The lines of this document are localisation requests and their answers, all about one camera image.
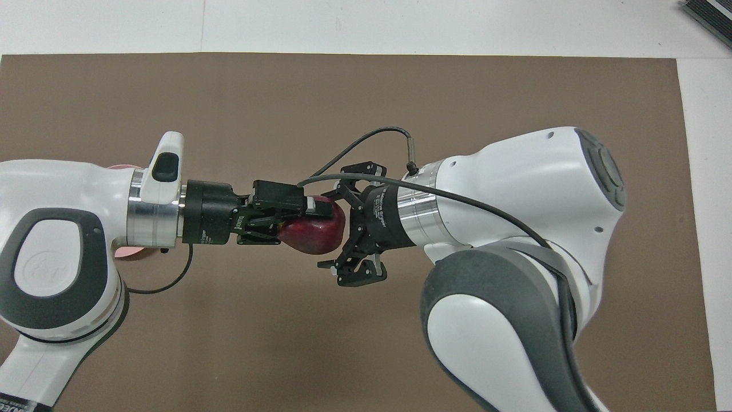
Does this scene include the pink plate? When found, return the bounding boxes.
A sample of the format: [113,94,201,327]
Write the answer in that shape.
[106,164,164,262]

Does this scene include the brown table mat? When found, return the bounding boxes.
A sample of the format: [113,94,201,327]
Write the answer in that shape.
[0,53,717,412]

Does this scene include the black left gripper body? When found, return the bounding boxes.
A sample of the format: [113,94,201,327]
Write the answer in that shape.
[182,179,256,247]

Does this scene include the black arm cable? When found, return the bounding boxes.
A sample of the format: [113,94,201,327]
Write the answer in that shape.
[297,126,553,250]
[126,243,194,295]

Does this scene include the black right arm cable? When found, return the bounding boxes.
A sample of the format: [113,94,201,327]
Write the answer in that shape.
[297,126,553,250]

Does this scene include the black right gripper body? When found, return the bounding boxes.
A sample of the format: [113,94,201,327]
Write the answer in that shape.
[349,181,416,253]

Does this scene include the dark red apple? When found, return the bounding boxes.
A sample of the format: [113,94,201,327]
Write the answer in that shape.
[279,196,347,256]

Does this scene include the black ridged device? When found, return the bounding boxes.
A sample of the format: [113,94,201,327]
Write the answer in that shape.
[679,0,732,50]

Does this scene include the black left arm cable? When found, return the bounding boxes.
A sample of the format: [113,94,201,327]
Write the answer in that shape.
[126,243,194,295]

